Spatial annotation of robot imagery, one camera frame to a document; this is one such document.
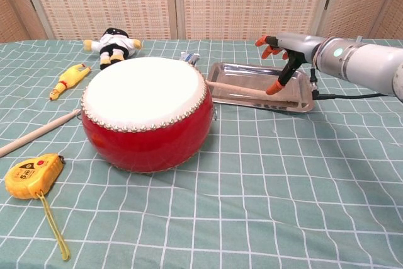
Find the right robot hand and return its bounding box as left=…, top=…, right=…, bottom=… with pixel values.
left=254, top=32, right=325, bottom=96

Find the wooden drumstick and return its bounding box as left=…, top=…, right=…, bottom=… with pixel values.
left=206, top=81, right=272, bottom=98
left=0, top=108, right=82, bottom=159

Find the green grid-patterned table cloth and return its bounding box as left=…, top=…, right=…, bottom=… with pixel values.
left=0, top=38, right=403, bottom=269

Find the red and white drum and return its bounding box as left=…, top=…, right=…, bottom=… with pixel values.
left=81, top=57, right=215, bottom=174

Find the stainless steel tray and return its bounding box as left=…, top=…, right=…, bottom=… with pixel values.
left=206, top=62, right=314, bottom=114

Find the bamboo folding screen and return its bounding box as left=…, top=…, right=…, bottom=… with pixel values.
left=0, top=0, right=403, bottom=43

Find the white blue toothpaste tube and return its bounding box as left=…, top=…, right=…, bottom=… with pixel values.
left=180, top=51, right=201, bottom=66

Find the black and white plush doll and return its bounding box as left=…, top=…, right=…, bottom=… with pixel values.
left=83, top=27, right=144, bottom=71

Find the yellow rubber chicken toy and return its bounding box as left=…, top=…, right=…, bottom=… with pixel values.
left=48, top=63, right=92, bottom=102

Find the yellow tape measure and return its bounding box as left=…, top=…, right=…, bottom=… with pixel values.
left=4, top=153, right=71, bottom=262

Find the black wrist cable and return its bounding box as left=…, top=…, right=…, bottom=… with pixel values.
left=309, top=67, right=389, bottom=100

